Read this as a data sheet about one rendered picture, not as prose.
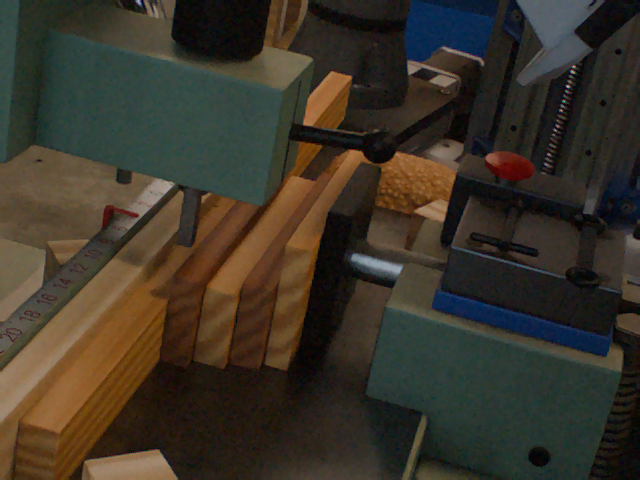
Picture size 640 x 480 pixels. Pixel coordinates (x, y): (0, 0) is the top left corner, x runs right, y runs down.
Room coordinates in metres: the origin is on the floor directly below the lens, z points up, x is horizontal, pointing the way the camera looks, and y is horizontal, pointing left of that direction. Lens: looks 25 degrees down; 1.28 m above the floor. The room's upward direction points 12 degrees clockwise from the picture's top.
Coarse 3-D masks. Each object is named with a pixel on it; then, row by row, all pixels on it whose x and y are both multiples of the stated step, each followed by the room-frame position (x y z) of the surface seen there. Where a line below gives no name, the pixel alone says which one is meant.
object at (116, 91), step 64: (64, 64) 0.66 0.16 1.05; (128, 64) 0.65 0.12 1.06; (192, 64) 0.65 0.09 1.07; (256, 64) 0.67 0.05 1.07; (64, 128) 0.65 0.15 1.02; (128, 128) 0.65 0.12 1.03; (192, 128) 0.64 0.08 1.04; (256, 128) 0.64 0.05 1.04; (192, 192) 0.67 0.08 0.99; (256, 192) 0.64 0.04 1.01
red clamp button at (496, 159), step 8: (496, 152) 0.74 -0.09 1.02; (504, 152) 0.74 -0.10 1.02; (488, 160) 0.72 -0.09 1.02; (496, 160) 0.72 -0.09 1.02; (504, 160) 0.72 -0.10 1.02; (512, 160) 0.73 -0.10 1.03; (520, 160) 0.73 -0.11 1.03; (528, 160) 0.73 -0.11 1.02; (488, 168) 0.72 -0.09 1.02; (496, 168) 0.72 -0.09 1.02; (504, 168) 0.72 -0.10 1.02; (512, 168) 0.72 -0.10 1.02; (520, 168) 0.72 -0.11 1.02; (528, 168) 0.72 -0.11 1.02; (496, 176) 0.72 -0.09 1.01; (504, 176) 0.72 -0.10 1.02; (512, 176) 0.71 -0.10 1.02; (520, 176) 0.72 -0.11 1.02; (528, 176) 0.72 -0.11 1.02
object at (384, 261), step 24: (360, 168) 0.74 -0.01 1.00; (360, 192) 0.70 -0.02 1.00; (336, 216) 0.66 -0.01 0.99; (360, 216) 0.70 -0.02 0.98; (336, 240) 0.66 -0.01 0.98; (360, 240) 0.71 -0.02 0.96; (336, 264) 0.66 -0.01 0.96; (360, 264) 0.69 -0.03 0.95; (384, 264) 0.69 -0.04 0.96; (432, 264) 0.69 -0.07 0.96; (312, 288) 0.67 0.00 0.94; (336, 288) 0.66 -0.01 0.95; (312, 312) 0.66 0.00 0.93; (336, 312) 0.68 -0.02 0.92; (312, 336) 0.66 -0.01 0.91
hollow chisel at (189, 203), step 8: (184, 200) 0.67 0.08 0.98; (192, 200) 0.67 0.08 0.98; (200, 200) 0.68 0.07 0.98; (184, 208) 0.67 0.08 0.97; (192, 208) 0.67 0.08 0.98; (200, 208) 0.68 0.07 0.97; (184, 216) 0.67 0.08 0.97; (192, 216) 0.67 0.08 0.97; (184, 224) 0.67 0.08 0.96; (192, 224) 0.67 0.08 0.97; (184, 232) 0.67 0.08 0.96; (192, 232) 0.67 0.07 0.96; (184, 240) 0.67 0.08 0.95; (192, 240) 0.68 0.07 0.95
